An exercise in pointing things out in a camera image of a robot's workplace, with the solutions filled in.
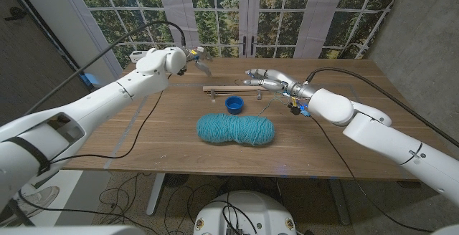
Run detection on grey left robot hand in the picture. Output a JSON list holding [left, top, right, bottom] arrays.
[[181, 46, 214, 77]]

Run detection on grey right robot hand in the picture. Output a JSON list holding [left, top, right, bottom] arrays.
[[242, 68, 318, 100]]

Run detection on wooden strip with metal clips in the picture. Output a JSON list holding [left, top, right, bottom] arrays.
[[202, 85, 273, 102]]

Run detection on teal yarn skein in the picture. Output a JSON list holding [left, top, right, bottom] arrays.
[[196, 95, 288, 147]]

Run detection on small blue bowl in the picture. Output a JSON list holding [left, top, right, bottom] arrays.
[[224, 95, 245, 115]]

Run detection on printed window backdrop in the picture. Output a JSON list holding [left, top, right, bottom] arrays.
[[70, 0, 406, 67]]

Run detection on white table leg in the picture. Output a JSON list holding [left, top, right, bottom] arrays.
[[146, 173, 166, 216]]

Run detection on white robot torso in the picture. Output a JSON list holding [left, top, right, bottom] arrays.
[[192, 190, 298, 235]]

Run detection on grey table leg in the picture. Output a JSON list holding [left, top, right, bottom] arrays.
[[329, 179, 351, 225]]

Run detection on grey sneaker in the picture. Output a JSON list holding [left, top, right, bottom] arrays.
[[0, 186, 61, 228]]

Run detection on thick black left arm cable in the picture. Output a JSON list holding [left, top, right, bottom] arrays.
[[23, 19, 187, 116]]

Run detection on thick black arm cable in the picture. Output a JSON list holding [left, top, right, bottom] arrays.
[[23, 19, 187, 116], [305, 67, 459, 148]]

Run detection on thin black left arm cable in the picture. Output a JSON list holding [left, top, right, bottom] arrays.
[[17, 73, 171, 235]]

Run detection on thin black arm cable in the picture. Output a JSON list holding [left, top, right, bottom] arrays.
[[310, 115, 433, 234], [17, 73, 171, 235]]

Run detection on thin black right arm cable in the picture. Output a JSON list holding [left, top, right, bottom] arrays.
[[310, 115, 433, 234]]

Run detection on small blue object by wall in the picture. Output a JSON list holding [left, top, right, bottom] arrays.
[[79, 72, 98, 87]]

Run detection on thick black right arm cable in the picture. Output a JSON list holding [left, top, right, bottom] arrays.
[[305, 67, 459, 148]]

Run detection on black cable on torso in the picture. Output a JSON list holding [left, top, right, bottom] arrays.
[[221, 199, 258, 235]]

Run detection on tangled black floor cables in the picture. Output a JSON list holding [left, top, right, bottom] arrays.
[[96, 172, 230, 235]]

